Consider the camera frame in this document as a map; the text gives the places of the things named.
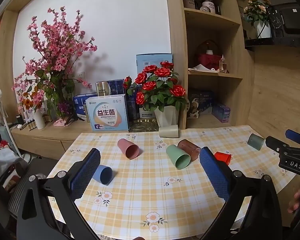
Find white folded cloth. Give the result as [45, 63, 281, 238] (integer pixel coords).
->
[188, 64, 217, 72]

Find grey-green cup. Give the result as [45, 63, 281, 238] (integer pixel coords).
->
[247, 133, 266, 151]

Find orange artificial flowers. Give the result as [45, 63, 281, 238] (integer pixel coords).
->
[19, 86, 44, 112]

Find light blue flat box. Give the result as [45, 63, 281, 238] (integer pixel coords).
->
[136, 53, 173, 78]

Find wooden sideboard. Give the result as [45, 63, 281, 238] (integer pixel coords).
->
[10, 120, 165, 161]

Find black case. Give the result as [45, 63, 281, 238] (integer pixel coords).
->
[269, 2, 300, 48]

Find blue cup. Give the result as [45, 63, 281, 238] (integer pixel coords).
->
[91, 165, 113, 185]

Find row of small brown bottles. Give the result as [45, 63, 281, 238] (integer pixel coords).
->
[20, 119, 38, 131]

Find white and blue carton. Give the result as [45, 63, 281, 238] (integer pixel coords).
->
[86, 94, 130, 132]

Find pink cloth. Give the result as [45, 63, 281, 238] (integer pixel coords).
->
[53, 118, 73, 127]

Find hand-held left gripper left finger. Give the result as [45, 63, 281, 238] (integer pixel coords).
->
[16, 148, 102, 240]

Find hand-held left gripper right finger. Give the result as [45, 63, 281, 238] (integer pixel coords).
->
[199, 147, 283, 240]

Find pink cup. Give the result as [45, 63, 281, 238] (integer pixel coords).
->
[117, 138, 140, 159]

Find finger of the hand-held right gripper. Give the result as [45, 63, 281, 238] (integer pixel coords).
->
[285, 129, 300, 146]
[265, 136, 290, 153]

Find beige cup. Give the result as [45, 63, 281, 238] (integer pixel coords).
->
[159, 124, 179, 138]

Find gold patterned tray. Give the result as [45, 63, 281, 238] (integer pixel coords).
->
[128, 119, 158, 133]

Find yellow checkered floral tablecloth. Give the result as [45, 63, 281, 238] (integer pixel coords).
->
[49, 124, 297, 240]

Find red rose bouquet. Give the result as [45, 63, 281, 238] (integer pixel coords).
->
[123, 61, 188, 113]

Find blue illustrated box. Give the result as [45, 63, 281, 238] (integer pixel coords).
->
[186, 88, 214, 119]

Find brown translucent cup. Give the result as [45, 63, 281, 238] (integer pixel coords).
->
[177, 139, 202, 161]

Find red basket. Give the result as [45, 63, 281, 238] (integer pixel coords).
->
[198, 53, 222, 70]

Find peach rose bouquet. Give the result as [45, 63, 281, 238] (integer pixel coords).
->
[243, 0, 272, 27]

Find purple small box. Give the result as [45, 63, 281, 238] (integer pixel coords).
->
[212, 102, 231, 123]

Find white bottle vase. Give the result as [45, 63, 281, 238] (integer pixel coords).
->
[33, 108, 46, 130]

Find red cup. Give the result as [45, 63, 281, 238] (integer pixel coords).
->
[214, 151, 232, 166]

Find light green cup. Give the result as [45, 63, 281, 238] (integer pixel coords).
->
[166, 145, 191, 169]

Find small glass bottle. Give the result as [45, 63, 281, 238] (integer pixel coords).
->
[219, 54, 227, 73]

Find pink blossom branch arrangement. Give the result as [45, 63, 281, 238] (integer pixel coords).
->
[12, 6, 98, 117]

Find white faceted vase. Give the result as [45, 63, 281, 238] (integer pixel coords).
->
[154, 105, 180, 128]

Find white plastic bag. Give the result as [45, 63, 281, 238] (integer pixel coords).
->
[0, 148, 18, 180]

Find wooden shelf unit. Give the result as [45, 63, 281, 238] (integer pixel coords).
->
[164, 0, 256, 131]

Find blue and white handled box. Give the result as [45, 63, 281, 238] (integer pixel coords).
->
[73, 92, 98, 122]

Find white labelled jar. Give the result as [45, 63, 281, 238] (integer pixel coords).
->
[201, 0, 217, 14]

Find white flower pot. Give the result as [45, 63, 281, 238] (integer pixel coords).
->
[255, 20, 272, 39]

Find dark blue patterned box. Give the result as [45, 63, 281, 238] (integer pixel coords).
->
[107, 79, 125, 96]

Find black mini tripod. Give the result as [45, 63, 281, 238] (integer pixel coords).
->
[64, 112, 85, 126]

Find person's right hand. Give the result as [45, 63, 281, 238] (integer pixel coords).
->
[287, 188, 300, 214]

